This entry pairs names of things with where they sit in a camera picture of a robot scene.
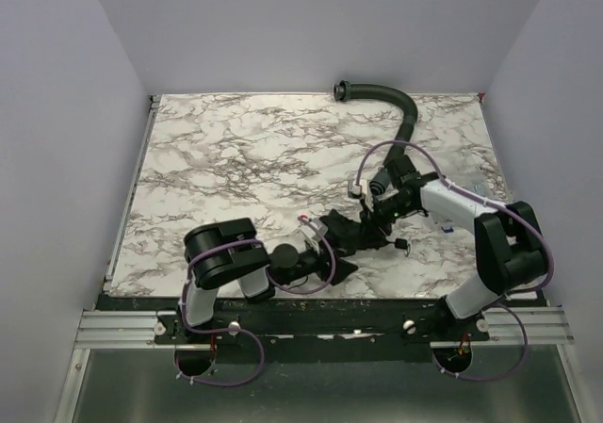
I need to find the black folding umbrella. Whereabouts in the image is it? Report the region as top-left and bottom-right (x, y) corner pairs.
(319, 209), (411, 256)

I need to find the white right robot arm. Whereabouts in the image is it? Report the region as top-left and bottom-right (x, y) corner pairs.
(360, 155), (554, 320)

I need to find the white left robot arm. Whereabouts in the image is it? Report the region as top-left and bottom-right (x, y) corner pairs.
(178, 216), (358, 334)

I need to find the clear plastic parts box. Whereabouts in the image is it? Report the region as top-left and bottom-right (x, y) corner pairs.
(440, 180), (496, 234)

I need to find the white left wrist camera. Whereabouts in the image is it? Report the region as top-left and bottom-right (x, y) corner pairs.
(299, 215), (328, 253)

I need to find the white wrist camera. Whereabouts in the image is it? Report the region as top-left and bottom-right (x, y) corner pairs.
(299, 215), (328, 253)
(347, 179), (374, 212)

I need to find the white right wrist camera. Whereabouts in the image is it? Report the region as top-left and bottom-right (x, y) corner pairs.
(347, 179), (374, 212)

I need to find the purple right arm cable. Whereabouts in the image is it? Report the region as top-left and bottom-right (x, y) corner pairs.
(355, 139), (555, 381)

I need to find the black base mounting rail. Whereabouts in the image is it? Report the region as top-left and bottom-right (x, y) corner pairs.
(93, 295), (491, 366)

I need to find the black corrugated hose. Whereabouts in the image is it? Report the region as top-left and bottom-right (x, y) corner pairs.
(332, 79), (419, 196)

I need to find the aluminium frame rail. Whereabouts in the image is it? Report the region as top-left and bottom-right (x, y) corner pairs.
(54, 311), (167, 422)

